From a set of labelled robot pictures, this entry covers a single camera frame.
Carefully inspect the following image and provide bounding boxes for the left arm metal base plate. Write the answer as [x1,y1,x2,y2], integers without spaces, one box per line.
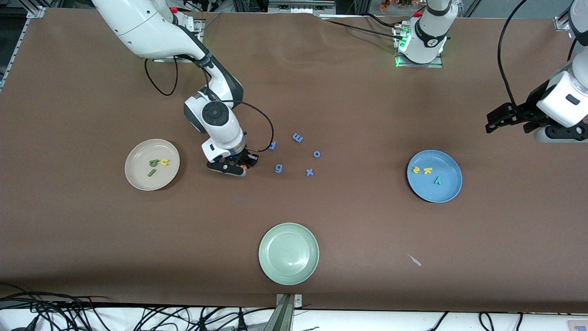
[394,25,444,68]

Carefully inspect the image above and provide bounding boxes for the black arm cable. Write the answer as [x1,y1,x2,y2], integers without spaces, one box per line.
[498,0,529,108]
[144,55,275,152]

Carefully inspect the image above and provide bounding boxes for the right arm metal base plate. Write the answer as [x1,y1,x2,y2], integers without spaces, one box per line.
[153,17,203,63]

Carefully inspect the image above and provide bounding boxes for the black cable on table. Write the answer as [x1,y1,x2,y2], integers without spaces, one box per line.
[319,14,405,42]

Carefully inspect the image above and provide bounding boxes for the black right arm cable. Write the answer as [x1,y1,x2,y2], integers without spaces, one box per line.
[144,55,275,152]

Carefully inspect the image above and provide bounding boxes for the brown table cover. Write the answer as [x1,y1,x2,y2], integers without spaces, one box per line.
[0,8,588,313]

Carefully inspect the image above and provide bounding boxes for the blue round plate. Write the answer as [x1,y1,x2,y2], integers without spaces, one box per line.
[407,149,463,203]

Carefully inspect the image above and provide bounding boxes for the black floor cable tangle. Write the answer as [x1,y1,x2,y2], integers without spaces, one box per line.
[0,283,276,331]

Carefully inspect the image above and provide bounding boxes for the green round plate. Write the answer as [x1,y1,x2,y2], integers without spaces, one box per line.
[258,223,320,286]

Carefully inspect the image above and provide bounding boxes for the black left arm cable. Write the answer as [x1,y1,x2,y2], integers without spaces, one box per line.
[498,0,529,108]

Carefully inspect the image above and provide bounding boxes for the beige round plate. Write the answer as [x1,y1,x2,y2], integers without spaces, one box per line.
[124,139,181,191]

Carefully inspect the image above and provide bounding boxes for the aluminium frame rail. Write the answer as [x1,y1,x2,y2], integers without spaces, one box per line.
[0,0,46,90]
[554,7,572,32]

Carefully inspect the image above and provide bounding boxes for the aluminium frame crossbar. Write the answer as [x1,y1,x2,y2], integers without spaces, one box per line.
[268,0,337,14]

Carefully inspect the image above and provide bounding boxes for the metal bracket at table edge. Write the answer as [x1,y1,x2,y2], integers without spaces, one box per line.
[276,294,303,331]

